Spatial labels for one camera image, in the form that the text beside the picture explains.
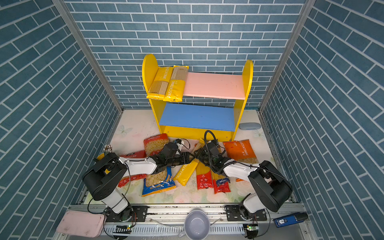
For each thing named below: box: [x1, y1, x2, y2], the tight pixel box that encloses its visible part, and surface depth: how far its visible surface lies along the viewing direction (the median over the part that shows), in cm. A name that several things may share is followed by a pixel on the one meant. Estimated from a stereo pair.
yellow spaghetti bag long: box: [163, 65, 190, 103], surface depth 74 cm
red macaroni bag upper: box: [143, 133, 169, 156], surface depth 96 cm
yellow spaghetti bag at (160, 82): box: [146, 66, 174, 100], surface depth 76 cm
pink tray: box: [56, 210, 106, 238], surface depth 70 cm
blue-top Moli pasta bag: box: [216, 177, 231, 191], surface depth 82 cm
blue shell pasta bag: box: [142, 166, 177, 197], surface depth 80 cm
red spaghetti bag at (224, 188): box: [213, 182, 231, 195], surface depth 82 cm
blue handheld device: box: [274, 212, 309, 228], surface depth 71 cm
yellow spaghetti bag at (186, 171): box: [173, 138, 205, 186], surface depth 87 cm
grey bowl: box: [184, 210, 211, 240], surface depth 71 cm
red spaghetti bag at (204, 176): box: [196, 161, 214, 190], surface depth 86 cm
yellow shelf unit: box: [159, 99, 247, 141], surface depth 98 cm
